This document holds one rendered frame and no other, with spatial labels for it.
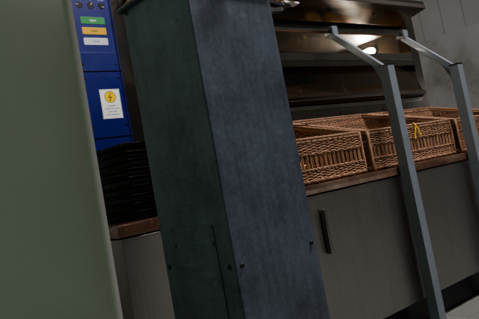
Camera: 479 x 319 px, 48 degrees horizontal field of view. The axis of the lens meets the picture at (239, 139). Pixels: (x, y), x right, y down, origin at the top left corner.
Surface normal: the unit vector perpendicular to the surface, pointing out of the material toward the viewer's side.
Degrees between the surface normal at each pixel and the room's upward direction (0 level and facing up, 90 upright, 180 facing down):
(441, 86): 90
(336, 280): 90
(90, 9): 90
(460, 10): 90
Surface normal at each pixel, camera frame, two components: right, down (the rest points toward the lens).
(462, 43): -0.74, 0.08
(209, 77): 0.66, -0.18
